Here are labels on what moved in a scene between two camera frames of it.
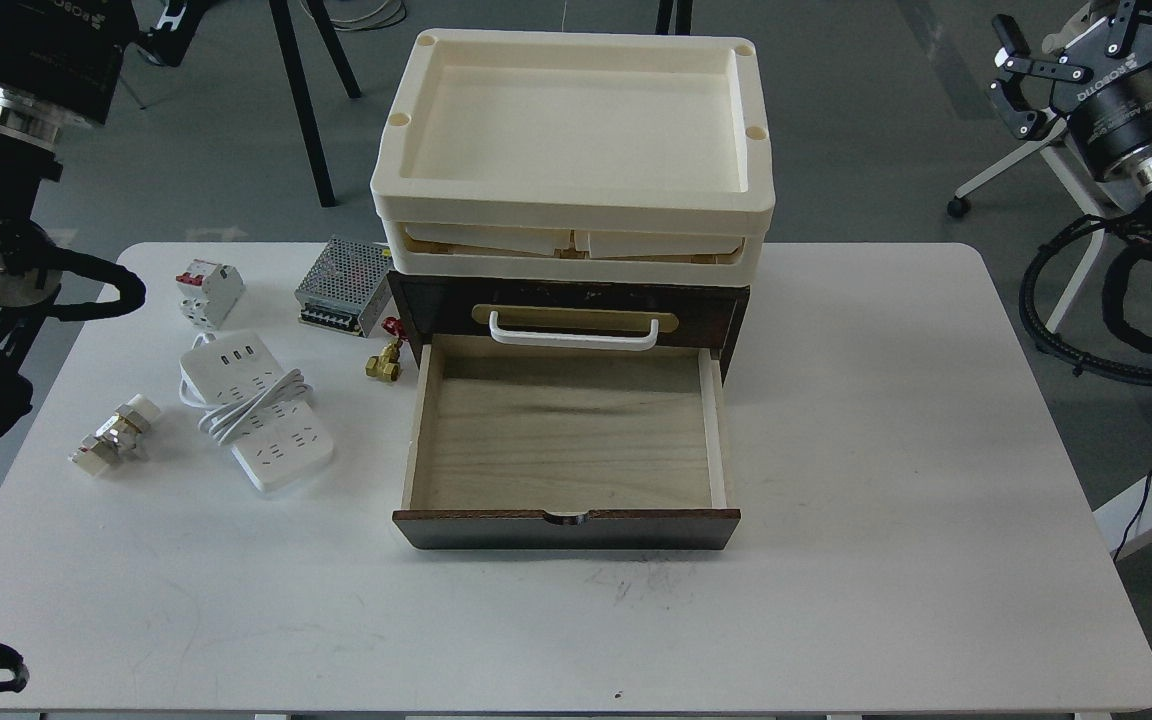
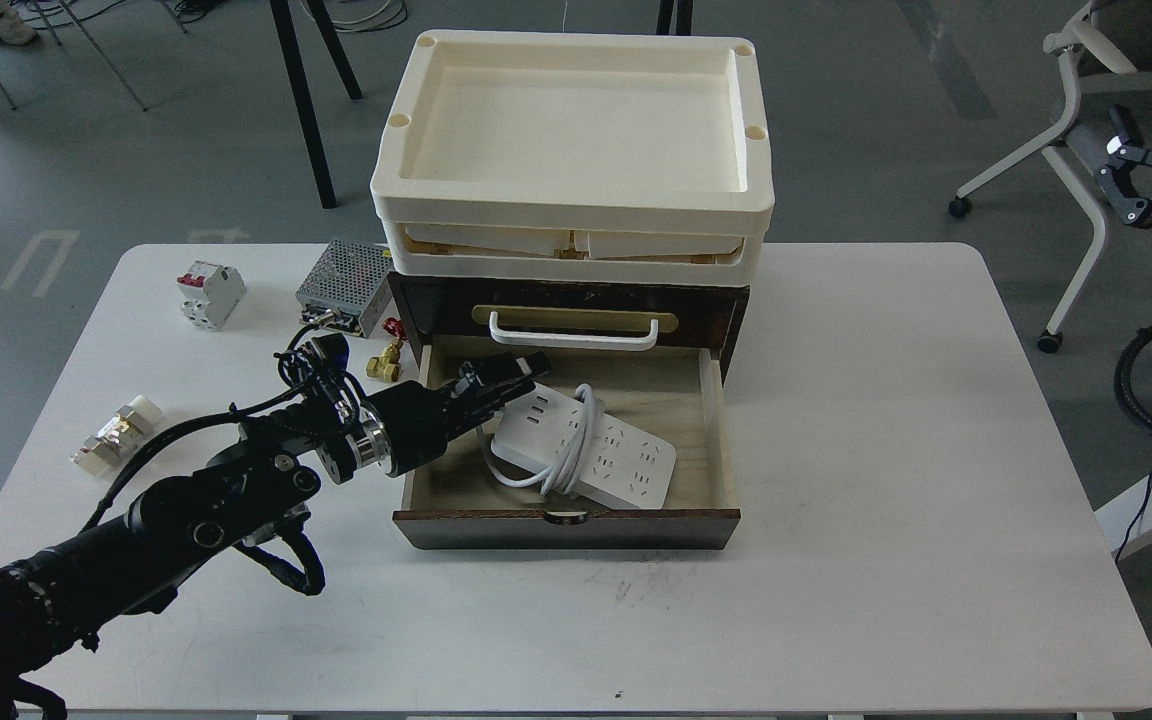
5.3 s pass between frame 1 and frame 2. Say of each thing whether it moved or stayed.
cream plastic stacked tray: stayed
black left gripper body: moved
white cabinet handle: stayed
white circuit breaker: stayed
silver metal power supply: stayed
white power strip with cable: moved
